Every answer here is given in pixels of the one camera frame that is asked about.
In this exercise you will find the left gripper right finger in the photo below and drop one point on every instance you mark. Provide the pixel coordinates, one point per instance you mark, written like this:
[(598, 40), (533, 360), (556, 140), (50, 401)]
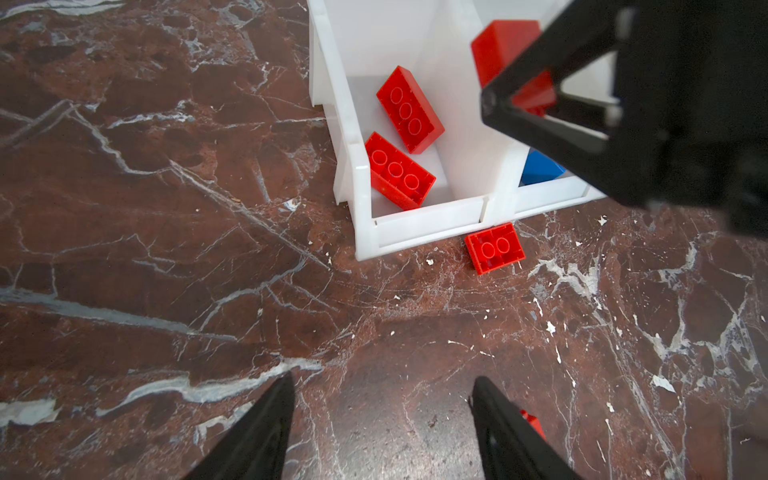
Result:
[(509, 447)]

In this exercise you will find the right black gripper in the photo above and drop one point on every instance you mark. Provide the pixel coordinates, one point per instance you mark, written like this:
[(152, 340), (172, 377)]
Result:
[(691, 77)]

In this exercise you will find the red long studded brick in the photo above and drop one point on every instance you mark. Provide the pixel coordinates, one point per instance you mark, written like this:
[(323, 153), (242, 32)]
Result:
[(396, 176)]

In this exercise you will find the white middle bin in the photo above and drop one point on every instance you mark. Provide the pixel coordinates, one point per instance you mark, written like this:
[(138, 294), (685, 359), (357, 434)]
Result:
[(513, 198)]

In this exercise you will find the red small brick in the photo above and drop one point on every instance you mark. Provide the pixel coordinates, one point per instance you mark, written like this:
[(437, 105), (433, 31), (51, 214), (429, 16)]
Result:
[(498, 46), (534, 422)]

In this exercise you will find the red hollow brick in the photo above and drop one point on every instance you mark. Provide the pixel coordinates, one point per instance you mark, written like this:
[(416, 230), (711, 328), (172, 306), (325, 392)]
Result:
[(494, 248)]

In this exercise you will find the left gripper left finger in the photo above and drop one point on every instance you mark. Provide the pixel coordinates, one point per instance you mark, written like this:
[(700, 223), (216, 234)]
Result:
[(255, 447)]

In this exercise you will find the blue brick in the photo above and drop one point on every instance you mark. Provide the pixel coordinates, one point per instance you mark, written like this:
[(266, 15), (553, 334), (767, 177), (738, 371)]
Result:
[(539, 168)]

